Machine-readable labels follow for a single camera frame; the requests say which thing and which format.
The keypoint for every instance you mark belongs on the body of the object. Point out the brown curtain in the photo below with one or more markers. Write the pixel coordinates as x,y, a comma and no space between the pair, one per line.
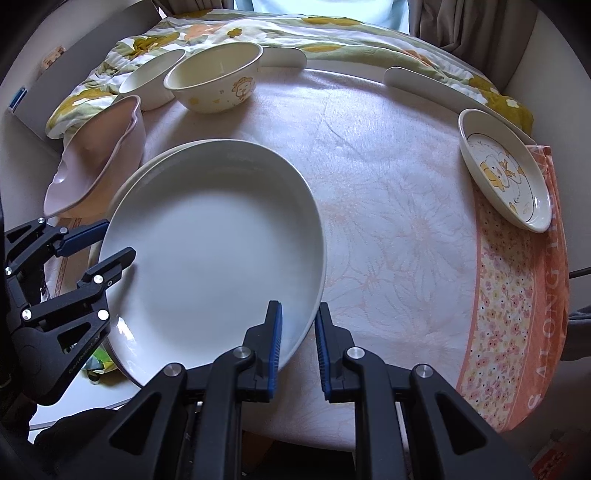
490,35

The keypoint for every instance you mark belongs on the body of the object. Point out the pink floral tablecloth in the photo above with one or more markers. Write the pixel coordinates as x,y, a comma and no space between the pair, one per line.
421,268

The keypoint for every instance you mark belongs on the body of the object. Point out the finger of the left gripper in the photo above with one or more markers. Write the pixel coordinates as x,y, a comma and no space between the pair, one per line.
72,241
108,271

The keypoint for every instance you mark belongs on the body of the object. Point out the floral green yellow duvet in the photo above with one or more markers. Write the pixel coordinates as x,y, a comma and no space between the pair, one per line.
320,37

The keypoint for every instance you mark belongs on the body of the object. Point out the plain cream bowl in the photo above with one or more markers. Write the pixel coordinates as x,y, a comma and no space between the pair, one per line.
147,81

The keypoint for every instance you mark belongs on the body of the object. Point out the cream bowl with lion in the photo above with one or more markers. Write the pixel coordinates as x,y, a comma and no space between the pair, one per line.
216,79

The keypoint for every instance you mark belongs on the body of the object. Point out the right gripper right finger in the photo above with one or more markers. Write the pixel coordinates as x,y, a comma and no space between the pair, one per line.
337,380

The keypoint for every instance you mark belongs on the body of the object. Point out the plain white plate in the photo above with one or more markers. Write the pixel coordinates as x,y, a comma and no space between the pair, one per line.
219,229

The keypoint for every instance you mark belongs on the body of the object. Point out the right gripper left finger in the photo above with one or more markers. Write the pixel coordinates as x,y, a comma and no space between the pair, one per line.
259,379

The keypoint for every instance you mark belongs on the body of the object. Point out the small duck pattern plate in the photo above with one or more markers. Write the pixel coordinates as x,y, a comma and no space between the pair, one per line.
504,170

